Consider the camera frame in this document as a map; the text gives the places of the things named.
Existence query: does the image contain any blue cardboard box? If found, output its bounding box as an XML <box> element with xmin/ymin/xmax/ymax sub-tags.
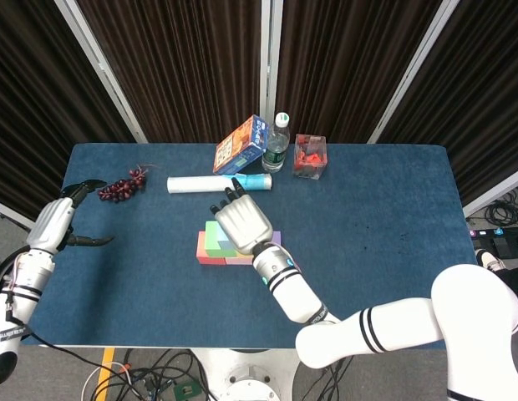
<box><xmin>212</xmin><ymin>114</ymin><xmax>271</xmax><ymax>175</ymax></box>

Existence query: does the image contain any dark brown pleated screen panel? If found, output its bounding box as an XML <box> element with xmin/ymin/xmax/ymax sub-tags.
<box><xmin>378</xmin><ymin>0</ymin><xmax>518</xmax><ymax>206</ymax></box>
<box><xmin>77</xmin><ymin>0</ymin><xmax>268</xmax><ymax>145</ymax></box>
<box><xmin>0</xmin><ymin>0</ymin><xmax>137</xmax><ymax>231</ymax></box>
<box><xmin>275</xmin><ymin>0</ymin><xmax>444</xmax><ymax>145</ymax></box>

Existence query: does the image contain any black floor cable tangle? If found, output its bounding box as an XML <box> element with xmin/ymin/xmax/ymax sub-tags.
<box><xmin>300</xmin><ymin>358</ymin><xmax>358</xmax><ymax>401</ymax></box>
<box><xmin>112</xmin><ymin>348</ymin><xmax>214</xmax><ymax>401</ymax></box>

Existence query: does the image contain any white floor cable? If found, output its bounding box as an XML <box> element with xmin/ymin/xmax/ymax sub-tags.
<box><xmin>81</xmin><ymin>362</ymin><xmax>150</xmax><ymax>401</ymax></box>

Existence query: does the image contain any pink foam cube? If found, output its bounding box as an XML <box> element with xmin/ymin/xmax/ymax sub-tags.
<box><xmin>224</xmin><ymin>252</ymin><xmax>256</xmax><ymax>266</ymax></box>

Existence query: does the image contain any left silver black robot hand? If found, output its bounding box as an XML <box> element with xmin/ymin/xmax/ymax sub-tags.
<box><xmin>25</xmin><ymin>178</ymin><xmax>116</xmax><ymax>254</ymax></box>

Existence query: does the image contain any green foam cube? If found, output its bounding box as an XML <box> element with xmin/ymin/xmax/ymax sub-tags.
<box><xmin>204</xmin><ymin>220</ymin><xmax>237</xmax><ymax>257</ymax></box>

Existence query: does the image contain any white sneaker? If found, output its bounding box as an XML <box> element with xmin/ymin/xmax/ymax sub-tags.
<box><xmin>475</xmin><ymin>248</ymin><xmax>509</xmax><ymax>272</ymax></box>

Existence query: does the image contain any white screen bottom rail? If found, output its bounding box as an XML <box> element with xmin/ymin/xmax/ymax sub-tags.
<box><xmin>462</xmin><ymin>166</ymin><xmax>518</xmax><ymax>217</ymax></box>
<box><xmin>0</xmin><ymin>198</ymin><xmax>49</xmax><ymax>243</ymax></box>

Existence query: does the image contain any blue fabric table cover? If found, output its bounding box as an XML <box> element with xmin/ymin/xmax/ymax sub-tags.
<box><xmin>20</xmin><ymin>143</ymin><xmax>500</xmax><ymax>348</ymax></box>

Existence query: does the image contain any white screen post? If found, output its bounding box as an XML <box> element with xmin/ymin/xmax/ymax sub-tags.
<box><xmin>366</xmin><ymin>0</ymin><xmax>455</xmax><ymax>145</ymax></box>
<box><xmin>260</xmin><ymin>0</ymin><xmax>284</xmax><ymax>126</ymax></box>
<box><xmin>53</xmin><ymin>0</ymin><xmax>150</xmax><ymax>145</ymax></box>

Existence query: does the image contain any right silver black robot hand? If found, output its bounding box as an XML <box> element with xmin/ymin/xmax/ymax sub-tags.
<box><xmin>209</xmin><ymin>177</ymin><xmax>273</xmax><ymax>256</ymax></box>

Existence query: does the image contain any white plastic bag roll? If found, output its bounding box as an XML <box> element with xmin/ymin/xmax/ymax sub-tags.
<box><xmin>165</xmin><ymin>174</ymin><xmax>273</xmax><ymax>195</ymax></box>

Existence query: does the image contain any white round pedestal base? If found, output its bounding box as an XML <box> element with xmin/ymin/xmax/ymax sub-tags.
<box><xmin>191</xmin><ymin>348</ymin><xmax>304</xmax><ymax>401</ymax></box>

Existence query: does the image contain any black coiled cable bundle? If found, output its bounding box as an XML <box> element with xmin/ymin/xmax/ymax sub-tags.
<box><xmin>484</xmin><ymin>190</ymin><xmax>518</xmax><ymax>229</ymax></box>

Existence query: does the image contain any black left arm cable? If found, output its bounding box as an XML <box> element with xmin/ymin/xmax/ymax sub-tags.
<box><xmin>3</xmin><ymin>287</ymin><xmax>135</xmax><ymax>381</ymax></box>

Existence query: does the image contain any red foam cube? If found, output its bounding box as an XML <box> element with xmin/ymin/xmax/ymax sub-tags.
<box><xmin>196</xmin><ymin>231</ymin><xmax>227</xmax><ymax>266</ymax></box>

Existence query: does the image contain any dark red grape bunch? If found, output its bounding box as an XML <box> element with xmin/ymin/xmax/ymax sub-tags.
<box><xmin>98</xmin><ymin>165</ymin><xmax>155</xmax><ymax>205</ymax></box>

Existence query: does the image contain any black trouser leg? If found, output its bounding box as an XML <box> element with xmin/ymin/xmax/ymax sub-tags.
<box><xmin>496</xmin><ymin>266</ymin><xmax>518</xmax><ymax>304</ymax></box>

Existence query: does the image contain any clear plastic water bottle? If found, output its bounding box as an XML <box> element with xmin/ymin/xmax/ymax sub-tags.
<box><xmin>261</xmin><ymin>111</ymin><xmax>291</xmax><ymax>174</ymax></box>

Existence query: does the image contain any clear box with red pieces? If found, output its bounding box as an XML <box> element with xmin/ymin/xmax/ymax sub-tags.
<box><xmin>292</xmin><ymin>133</ymin><xmax>328</xmax><ymax>180</ymax></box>

